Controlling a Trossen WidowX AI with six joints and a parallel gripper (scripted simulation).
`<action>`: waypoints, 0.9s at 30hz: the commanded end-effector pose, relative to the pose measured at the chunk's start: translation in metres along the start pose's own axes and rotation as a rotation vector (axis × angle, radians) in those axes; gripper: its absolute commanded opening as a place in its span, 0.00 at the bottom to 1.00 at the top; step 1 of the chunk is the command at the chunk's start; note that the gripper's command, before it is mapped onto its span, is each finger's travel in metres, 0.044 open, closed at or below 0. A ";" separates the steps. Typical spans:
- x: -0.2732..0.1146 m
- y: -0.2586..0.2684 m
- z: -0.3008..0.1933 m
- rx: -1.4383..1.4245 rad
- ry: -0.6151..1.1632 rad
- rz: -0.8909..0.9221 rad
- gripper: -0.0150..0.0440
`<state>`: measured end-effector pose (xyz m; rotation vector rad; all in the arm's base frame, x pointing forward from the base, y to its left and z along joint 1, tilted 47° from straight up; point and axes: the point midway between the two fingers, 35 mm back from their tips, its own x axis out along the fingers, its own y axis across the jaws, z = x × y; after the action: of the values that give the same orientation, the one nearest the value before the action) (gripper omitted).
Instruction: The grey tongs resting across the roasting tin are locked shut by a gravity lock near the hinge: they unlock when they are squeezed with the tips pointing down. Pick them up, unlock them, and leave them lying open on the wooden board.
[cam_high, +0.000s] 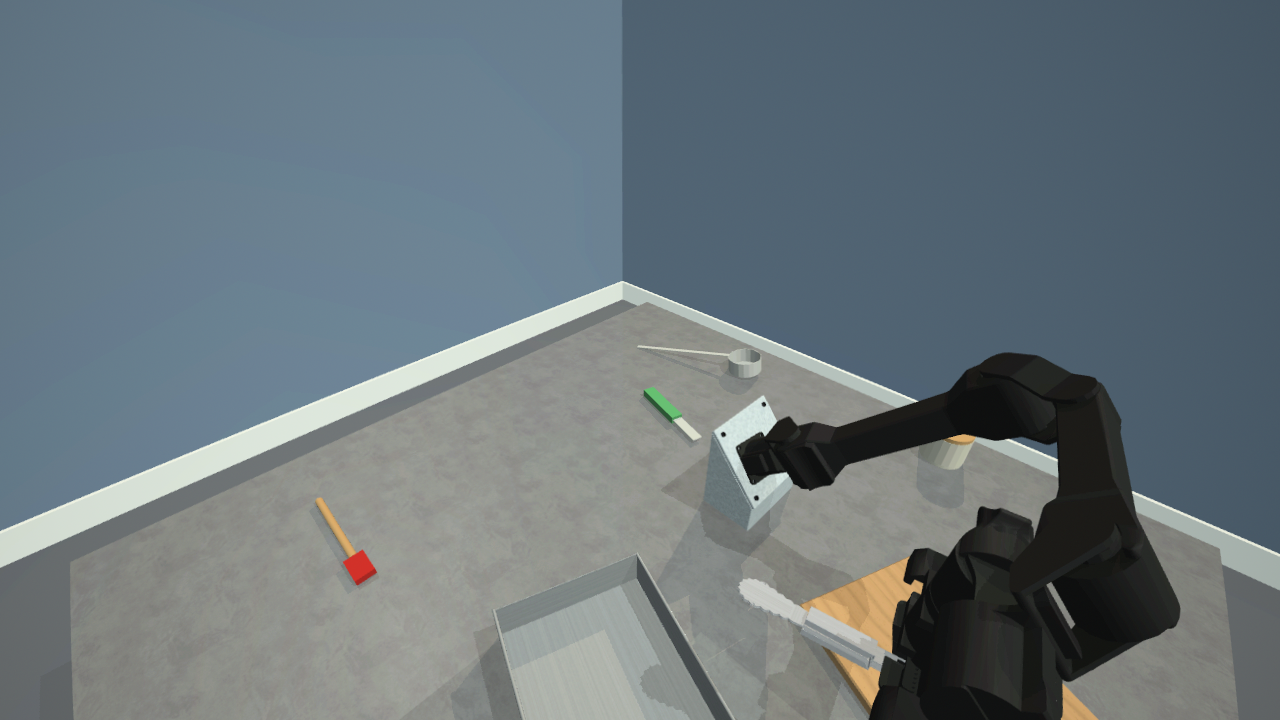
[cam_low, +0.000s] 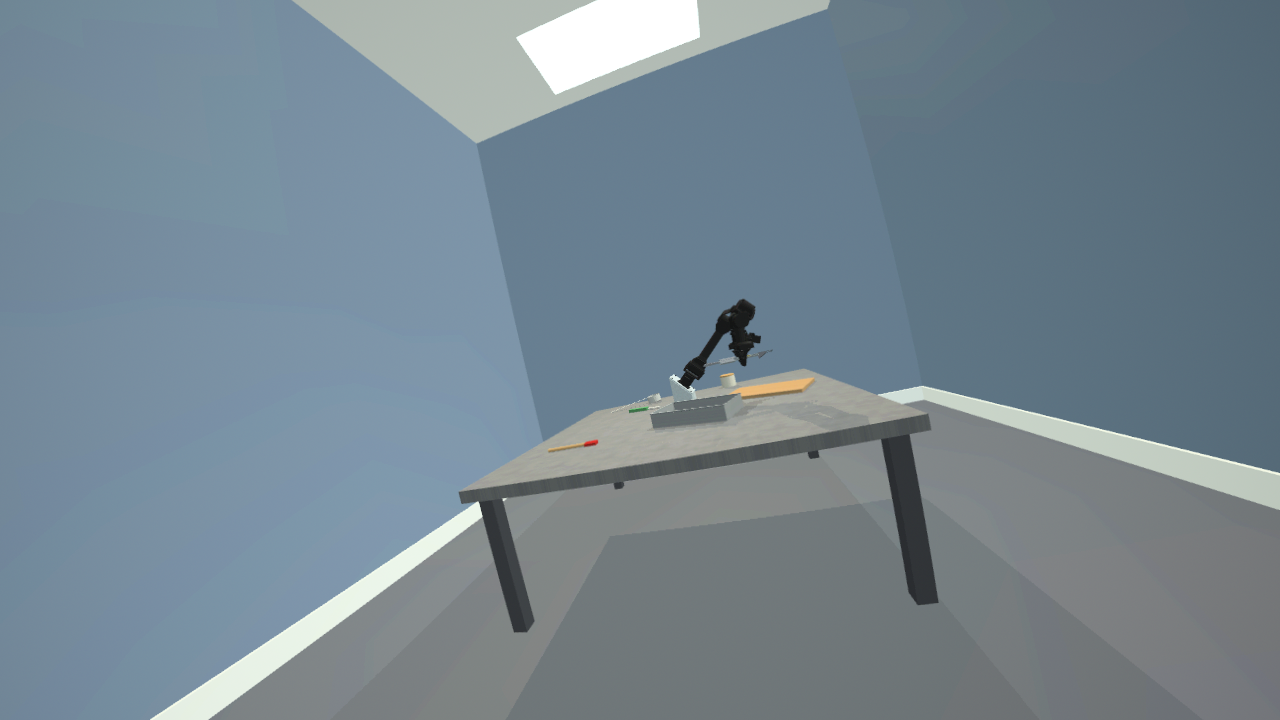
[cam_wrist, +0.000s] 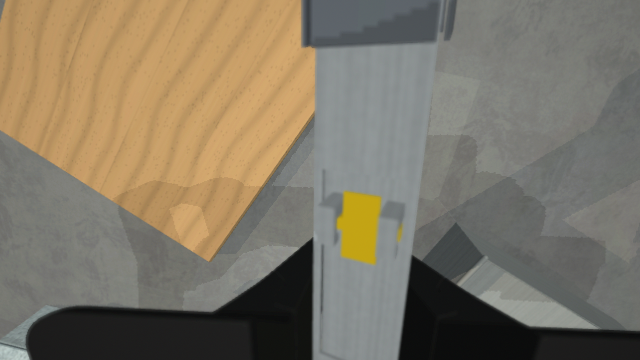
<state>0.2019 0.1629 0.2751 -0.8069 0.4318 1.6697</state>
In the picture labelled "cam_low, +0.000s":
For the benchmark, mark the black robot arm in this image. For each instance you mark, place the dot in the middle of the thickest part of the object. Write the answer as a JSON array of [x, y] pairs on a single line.
[[741, 313]]

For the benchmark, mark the light wooden board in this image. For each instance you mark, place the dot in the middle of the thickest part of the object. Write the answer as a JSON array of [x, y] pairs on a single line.
[[775, 389]]

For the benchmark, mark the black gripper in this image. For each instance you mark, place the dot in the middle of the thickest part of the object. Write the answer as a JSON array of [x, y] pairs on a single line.
[[740, 345]]

